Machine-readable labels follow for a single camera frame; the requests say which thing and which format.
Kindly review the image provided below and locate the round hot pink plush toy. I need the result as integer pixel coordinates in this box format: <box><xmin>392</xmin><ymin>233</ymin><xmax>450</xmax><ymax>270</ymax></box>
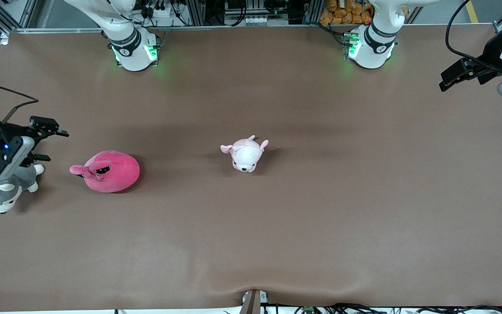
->
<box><xmin>69</xmin><ymin>150</ymin><xmax>140</xmax><ymax>193</ymax></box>

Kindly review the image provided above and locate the grey white husky plush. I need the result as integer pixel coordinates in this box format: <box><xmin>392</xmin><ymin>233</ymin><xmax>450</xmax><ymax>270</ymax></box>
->
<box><xmin>0</xmin><ymin>164</ymin><xmax>45</xmax><ymax>214</ymax></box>

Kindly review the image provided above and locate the orange plush toys pile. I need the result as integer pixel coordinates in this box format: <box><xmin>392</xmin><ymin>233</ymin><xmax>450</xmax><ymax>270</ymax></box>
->
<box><xmin>319</xmin><ymin>0</ymin><xmax>409</xmax><ymax>25</ymax></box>

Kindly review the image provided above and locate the white power strip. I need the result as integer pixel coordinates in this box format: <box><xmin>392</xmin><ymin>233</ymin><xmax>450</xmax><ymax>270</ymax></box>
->
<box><xmin>144</xmin><ymin>0</ymin><xmax>177</xmax><ymax>18</ymax></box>

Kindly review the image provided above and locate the pale pink white plush dog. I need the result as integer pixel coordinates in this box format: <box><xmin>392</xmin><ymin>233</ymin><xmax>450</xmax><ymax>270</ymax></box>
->
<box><xmin>220</xmin><ymin>135</ymin><xmax>269</xmax><ymax>173</ymax></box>

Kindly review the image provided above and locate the brown table mat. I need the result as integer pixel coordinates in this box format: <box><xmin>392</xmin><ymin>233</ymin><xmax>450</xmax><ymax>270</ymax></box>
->
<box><xmin>0</xmin><ymin>24</ymin><xmax>502</xmax><ymax>312</ymax></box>

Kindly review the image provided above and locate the metal table clamp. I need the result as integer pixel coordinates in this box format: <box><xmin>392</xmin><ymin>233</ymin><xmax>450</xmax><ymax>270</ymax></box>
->
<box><xmin>239</xmin><ymin>289</ymin><xmax>269</xmax><ymax>314</ymax></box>

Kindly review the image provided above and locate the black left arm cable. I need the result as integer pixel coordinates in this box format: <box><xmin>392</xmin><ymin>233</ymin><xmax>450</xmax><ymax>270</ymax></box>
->
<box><xmin>445</xmin><ymin>0</ymin><xmax>502</xmax><ymax>72</ymax></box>

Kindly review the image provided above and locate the aluminium frame profile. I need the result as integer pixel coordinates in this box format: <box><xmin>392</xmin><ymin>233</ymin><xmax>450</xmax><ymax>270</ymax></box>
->
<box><xmin>0</xmin><ymin>0</ymin><xmax>38</xmax><ymax>31</ymax></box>

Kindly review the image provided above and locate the aluminium table edge rail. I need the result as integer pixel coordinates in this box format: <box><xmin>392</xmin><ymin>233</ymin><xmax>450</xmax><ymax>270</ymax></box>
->
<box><xmin>9</xmin><ymin>24</ymin><xmax>495</xmax><ymax>33</ymax></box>

